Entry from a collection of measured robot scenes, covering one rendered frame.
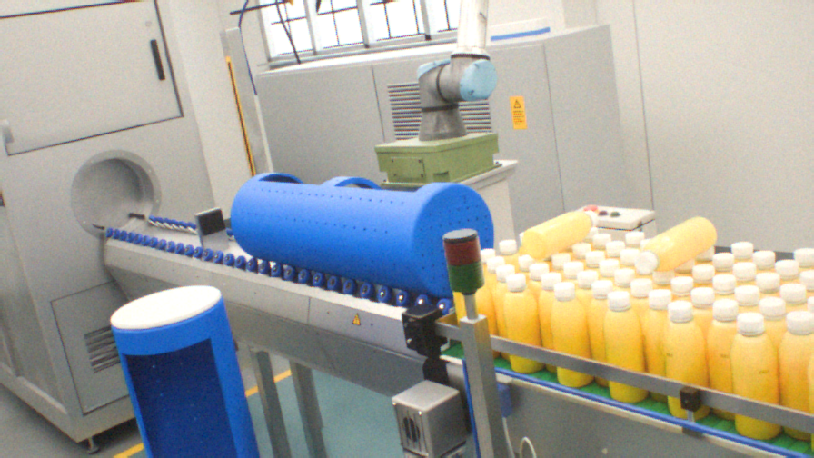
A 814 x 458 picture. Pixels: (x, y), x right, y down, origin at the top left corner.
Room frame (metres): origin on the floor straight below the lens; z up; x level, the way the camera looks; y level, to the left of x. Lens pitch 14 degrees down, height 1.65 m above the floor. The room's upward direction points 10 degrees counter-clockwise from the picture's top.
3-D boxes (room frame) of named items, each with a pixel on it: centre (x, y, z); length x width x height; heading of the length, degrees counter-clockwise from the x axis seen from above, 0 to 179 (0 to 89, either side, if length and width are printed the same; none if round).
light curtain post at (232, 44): (3.34, 0.52, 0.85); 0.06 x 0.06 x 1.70; 38
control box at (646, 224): (1.98, -0.50, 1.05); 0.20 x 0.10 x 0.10; 38
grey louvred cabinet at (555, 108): (4.53, -0.18, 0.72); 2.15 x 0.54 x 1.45; 41
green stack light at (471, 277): (1.44, -0.10, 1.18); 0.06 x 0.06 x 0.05
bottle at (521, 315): (1.63, -0.21, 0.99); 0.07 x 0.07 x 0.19
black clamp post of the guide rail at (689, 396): (1.26, -0.42, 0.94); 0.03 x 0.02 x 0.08; 38
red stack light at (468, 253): (1.44, -0.10, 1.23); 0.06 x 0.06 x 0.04
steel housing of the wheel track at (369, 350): (2.79, 0.50, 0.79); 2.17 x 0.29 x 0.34; 38
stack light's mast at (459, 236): (1.44, -0.10, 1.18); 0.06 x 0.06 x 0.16
